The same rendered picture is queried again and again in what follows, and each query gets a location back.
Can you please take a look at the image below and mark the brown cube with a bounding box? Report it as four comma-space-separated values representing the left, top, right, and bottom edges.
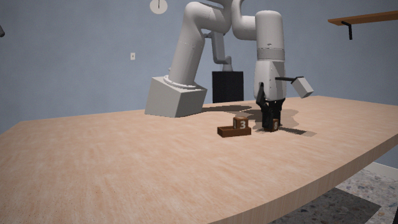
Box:
264, 119, 279, 132
233, 116, 248, 129

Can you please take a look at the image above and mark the brown wooden tray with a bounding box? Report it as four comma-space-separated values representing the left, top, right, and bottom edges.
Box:
217, 126, 251, 138

